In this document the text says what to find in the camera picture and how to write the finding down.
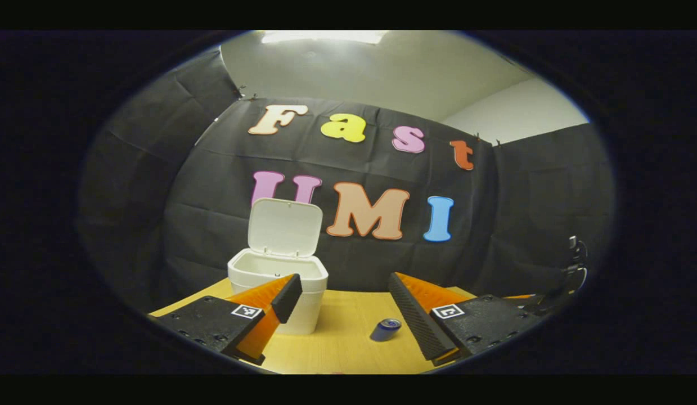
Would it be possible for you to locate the white desktop garbage bin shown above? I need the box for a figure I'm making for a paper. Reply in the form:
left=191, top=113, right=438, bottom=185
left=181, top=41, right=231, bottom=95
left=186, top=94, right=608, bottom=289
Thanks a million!
left=227, top=197, right=329, bottom=336

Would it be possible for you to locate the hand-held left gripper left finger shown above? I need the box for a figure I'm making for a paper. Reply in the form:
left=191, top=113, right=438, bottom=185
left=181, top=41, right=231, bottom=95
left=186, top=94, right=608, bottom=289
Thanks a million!
left=149, top=273, right=304, bottom=366

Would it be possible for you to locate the ceiling light panel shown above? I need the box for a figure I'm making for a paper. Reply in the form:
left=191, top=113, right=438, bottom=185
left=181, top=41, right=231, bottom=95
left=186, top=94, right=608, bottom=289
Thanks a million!
left=261, top=30, right=389, bottom=46

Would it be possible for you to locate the black backdrop cloth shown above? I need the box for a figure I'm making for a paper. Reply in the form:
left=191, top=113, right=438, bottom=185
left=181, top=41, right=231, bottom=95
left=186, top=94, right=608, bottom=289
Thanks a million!
left=78, top=48, right=616, bottom=316

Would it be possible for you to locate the wooden desktop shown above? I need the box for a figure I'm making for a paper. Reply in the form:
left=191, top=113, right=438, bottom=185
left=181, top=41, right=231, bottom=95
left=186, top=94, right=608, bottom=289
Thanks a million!
left=149, top=277, right=537, bottom=375

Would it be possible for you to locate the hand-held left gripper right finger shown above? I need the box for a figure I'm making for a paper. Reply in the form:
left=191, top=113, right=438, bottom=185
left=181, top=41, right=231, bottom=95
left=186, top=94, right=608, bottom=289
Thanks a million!
left=388, top=272, right=551, bottom=367

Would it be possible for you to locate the blue pop can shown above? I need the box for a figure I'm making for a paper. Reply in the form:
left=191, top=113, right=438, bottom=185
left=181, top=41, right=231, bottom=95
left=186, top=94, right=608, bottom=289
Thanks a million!
left=370, top=318, right=403, bottom=342

